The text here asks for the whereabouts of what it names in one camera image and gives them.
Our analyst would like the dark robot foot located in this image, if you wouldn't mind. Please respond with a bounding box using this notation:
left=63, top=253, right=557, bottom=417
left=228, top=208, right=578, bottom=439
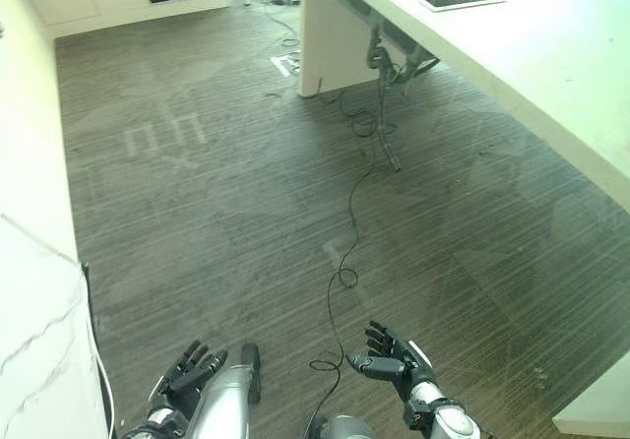
left=240, top=343, right=263, bottom=405

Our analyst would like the silver robot leg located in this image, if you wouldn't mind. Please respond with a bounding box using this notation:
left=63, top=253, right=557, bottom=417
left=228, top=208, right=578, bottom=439
left=185, top=362, right=255, bottom=439

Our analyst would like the white kitchen island counter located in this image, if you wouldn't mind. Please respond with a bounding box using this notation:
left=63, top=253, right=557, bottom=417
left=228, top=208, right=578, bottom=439
left=297, top=0, right=630, bottom=199

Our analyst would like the black under-sink plumbing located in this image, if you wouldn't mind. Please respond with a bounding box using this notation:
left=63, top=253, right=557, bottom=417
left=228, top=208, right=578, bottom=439
left=364, top=20, right=440, bottom=87

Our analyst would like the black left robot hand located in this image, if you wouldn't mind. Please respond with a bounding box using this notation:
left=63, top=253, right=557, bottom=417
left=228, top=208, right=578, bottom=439
left=147, top=339, right=229, bottom=409

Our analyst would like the white floor power strip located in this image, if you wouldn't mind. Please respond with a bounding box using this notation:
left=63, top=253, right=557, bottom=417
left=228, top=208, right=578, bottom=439
left=270, top=52, right=302, bottom=78

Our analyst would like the white marble counter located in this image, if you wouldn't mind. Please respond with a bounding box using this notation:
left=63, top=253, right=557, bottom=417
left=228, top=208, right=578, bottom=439
left=0, top=0, right=115, bottom=439

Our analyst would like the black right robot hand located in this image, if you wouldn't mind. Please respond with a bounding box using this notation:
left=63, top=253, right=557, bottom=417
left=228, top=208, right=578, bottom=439
left=346, top=320, right=436, bottom=405

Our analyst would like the long black floor cable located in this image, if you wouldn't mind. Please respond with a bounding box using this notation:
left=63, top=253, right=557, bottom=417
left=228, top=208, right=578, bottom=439
left=265, top=0, right=395, bottom=439

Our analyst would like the silver robot torso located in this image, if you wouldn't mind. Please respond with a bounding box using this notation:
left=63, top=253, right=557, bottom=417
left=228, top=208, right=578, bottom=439
left=302, top=412, right=395, bottom=439

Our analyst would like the white low cabinet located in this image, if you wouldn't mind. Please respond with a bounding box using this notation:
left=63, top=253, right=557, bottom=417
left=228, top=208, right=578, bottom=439
left=550, top=363, right=630, bottom=438

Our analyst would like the white cable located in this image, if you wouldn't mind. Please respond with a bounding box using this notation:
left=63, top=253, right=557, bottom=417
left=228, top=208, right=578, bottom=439
left=81, top=261, right=117, bottom=439

